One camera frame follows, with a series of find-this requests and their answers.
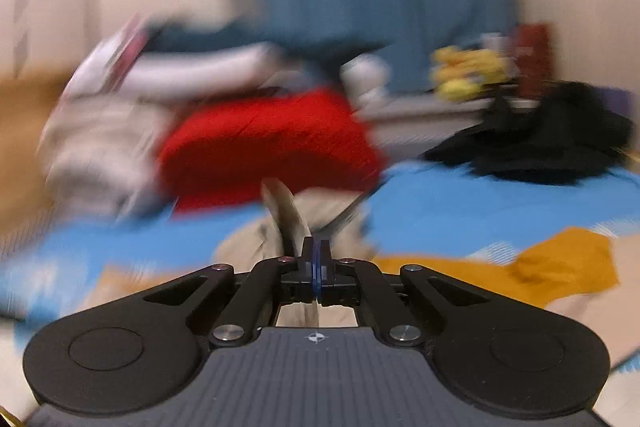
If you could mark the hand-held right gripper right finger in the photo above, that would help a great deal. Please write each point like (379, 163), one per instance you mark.
(324, 268)

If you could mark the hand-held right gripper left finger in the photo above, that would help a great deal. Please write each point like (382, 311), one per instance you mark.
(307, 268)

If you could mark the beige garment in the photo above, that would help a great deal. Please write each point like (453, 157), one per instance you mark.
(255, 242)

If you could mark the black clothes pile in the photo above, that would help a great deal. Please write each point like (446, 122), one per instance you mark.
(545, 142)

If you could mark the red folded blanket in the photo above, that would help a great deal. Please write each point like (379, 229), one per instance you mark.
(270, 147)

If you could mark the grey window bench cushion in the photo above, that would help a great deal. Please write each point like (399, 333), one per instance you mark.
(400, 117)

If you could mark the yellow plush toy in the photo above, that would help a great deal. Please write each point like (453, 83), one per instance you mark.
(487, 63)
(457, 89)
(450, 57)

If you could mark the white rolled blanket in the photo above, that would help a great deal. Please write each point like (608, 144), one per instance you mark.
(210, 67)

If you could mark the white folded quilt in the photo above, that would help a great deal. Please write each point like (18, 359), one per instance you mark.
(95, 142)

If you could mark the dark teal blanket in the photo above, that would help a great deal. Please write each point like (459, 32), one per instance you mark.
(200, 34)

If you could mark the white and pink bedding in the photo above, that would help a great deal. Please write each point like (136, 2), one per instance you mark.
(115, 52)

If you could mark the red bag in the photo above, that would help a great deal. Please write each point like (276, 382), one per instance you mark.
(535, 52)

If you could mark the wooden headboard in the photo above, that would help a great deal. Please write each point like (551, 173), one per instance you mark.
(25, 132)

